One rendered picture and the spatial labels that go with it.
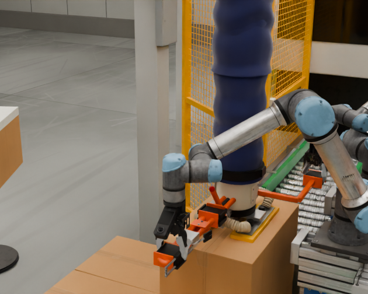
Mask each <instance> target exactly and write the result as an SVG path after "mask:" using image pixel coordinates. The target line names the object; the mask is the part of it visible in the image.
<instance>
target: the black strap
mask: <svg viewBox="0 0 368 294"><path fill-rule="evenodd" d="M265 174H266V166H265V164H264V162H263V161H262V165H261V167H259V168H257V169H255V170H250V171H226V170H223V175H222V179H223V180H228V181H251V180H255V179H258V178H260V177H263V176H264V175H265Z"/></svg>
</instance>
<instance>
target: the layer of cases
mask: <svg viewBox="0 0 368 294"><path fill-rule="evenodd" d="M154 251H157V245H154V244H149V243H145V242H142V241H138V240H133V239H128V238H125V237H121V236H116V237H115V238H114V239H113V240H111V241H110V242H108V244H106V245H105V246H103V247H102V248H101V249H100V250H98V251H97V252H96V253H95V254H94V255H92V256H91V257H89V258H88V259H87V260H86V261H84V262H83V263H82V264H81V265H79V266H78V267H77V268H76V269H75V270H73V271H72V272H70V273H69V274H68V275H67V276H65V277H64V278H63V279H62V280H60V281H59V282H58V283H56V284H55V285H54V286H53V287H51V288H50V289H49V290H48V291H47V292H45V293H44V294H159V266H157V265H154ZM292 286H293V281H292V282H291V283H290V285H289V287H288V288H287V290H286V291H285V293H284V294H292Z"/></svg>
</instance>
